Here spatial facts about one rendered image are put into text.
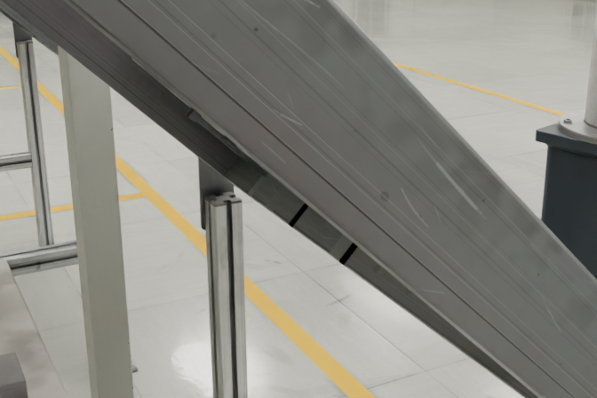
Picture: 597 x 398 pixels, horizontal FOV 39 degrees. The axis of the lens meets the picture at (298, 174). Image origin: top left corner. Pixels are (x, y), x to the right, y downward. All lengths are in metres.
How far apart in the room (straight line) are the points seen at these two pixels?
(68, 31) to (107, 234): 0.45
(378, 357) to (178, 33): 1.76
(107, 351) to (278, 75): 1.15
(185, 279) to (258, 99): 2.12
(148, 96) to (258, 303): 1.31
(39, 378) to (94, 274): 0.58
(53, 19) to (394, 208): 0.68
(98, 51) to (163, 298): 1.40
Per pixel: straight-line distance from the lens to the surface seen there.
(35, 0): 0.97
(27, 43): 2.49
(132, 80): 1.01
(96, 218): 1.33
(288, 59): 0.31
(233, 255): 1.14
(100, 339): 1.42
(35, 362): 0.82
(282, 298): 2.28
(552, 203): 1.29
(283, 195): 0.95
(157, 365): 2.01
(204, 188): 1.14
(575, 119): 1.30
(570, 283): 0.43
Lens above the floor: 1.02
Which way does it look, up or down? 18 degrees down
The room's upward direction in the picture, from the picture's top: straight up
